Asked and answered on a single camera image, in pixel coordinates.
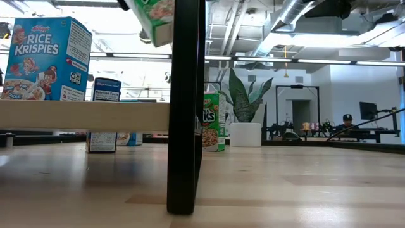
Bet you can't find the black computer monitor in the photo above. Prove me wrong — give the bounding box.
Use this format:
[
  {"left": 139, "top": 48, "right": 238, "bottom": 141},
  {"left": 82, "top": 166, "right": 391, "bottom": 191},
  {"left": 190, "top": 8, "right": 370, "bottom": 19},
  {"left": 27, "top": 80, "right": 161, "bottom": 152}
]
[{"left": 359, "top": 101, "right": 378, "bottom": 121}]

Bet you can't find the silver ventilation duct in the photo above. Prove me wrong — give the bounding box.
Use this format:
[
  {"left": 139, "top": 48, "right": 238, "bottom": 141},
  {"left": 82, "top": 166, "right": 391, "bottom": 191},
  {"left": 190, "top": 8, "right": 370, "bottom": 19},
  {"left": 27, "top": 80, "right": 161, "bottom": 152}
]
[{"left": 251, "top": 0, "right": 316, "bottom": 58}]

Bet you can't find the person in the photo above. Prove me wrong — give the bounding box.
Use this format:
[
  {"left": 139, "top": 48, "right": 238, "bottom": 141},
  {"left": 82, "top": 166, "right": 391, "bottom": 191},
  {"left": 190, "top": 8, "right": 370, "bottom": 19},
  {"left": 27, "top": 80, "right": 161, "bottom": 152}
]
[{"left": 335, "top": 113, "right": 361, "bottom": 133}]

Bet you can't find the black robot equipment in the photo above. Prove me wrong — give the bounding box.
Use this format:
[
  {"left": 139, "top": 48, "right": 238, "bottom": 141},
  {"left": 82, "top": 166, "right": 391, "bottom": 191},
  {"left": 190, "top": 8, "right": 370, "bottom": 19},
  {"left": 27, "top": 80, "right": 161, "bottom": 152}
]
[{"left": 267, "top": 117, "right": 303, "bottom": 141}]

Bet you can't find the Frosted Flakes cereal box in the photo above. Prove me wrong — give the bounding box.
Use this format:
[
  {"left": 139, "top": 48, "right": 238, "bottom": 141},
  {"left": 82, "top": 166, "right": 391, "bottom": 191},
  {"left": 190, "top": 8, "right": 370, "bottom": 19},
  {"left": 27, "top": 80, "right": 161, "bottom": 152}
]
[{"left": 85, "top": 77, "right": 123, "bottom": 155}]

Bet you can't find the long ceiling light strip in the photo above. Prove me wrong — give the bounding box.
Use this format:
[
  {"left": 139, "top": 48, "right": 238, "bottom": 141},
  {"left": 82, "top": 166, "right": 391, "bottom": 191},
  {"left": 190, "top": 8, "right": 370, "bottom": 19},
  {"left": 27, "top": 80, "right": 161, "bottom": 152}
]
[
  {"left": 297, "top": 58, "right": 352, "bottom": 65},
  {"left": 356, "top": 60, "right": 405, "bottom": 67},
  {"left": 237, "top": 56, "right": 293, "bottom": 63},
  {"left": 112, "top": 53, "right": 171, "bottom": 59}
]

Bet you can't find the Rice Krispies cereal box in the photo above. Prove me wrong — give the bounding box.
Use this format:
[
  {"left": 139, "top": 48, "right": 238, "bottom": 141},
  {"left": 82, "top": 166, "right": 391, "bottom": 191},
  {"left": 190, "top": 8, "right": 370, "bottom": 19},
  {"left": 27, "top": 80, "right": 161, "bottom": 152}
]
[{"left": 1, "top": 16, "right": 93, "bottom": 102}]

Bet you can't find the wooden shelf with black panel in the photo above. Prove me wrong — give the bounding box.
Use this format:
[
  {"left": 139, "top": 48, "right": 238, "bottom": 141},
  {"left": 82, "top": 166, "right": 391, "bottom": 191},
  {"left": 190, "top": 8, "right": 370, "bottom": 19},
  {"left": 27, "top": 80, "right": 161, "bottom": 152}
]
[{"left": 0, "top": 0, "right": 206, "bottom": 215}]

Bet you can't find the snake plant in white pot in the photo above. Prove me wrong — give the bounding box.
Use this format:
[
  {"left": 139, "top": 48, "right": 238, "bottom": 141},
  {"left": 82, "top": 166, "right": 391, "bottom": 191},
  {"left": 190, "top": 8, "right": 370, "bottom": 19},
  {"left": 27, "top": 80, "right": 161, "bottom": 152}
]
[{"left": 220, "top": 67, "right": 275, "bottom": 148}]

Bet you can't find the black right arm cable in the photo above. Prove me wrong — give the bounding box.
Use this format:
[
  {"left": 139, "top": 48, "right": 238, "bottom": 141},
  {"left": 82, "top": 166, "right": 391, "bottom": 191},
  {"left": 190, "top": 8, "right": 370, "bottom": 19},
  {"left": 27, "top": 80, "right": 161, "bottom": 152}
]
[{"left": 325, "top": 108, "right": 405, "bottom": 142}]

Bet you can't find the black desk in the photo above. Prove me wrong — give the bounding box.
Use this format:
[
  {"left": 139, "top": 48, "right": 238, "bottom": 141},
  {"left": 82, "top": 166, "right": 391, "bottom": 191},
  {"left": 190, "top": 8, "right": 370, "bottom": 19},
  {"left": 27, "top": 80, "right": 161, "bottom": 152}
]
[{"left": 328, "top": 126, "right": 401, "bottom": 144}]

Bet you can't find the small grey post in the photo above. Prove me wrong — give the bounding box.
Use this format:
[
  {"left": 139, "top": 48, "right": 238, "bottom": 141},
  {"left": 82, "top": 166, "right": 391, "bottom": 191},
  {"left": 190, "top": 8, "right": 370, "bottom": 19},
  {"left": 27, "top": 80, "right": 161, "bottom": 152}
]
[{"left": 4, "top": 132, "right": 16, "bottom": 148}]

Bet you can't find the Apple Jacks cereal box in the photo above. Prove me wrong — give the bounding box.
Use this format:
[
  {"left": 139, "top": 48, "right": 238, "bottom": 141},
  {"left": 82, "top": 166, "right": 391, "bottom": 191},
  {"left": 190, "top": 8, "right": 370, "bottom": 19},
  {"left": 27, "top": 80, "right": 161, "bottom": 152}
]
[
  {"left": 125, "top": 0, "right": 175, "bottom": 48},
  {"left": 202, "top": 91, "right": 227, "bottom": 153}
]

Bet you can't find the black metal rig frame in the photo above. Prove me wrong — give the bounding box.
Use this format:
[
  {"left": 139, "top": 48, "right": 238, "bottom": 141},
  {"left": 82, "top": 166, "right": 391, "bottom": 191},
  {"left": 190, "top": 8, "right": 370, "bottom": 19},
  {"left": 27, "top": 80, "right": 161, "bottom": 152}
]
[{"left": 275, "top": 84, "right": 320, "bottom": 136}]

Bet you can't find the yellow hanging pendant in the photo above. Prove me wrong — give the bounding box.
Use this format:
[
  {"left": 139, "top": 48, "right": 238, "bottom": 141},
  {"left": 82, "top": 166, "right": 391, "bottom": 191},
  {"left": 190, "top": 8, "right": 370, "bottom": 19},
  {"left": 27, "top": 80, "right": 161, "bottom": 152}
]
[{"left": 283, "top": 46, "right": 290, "bottom": 79}]

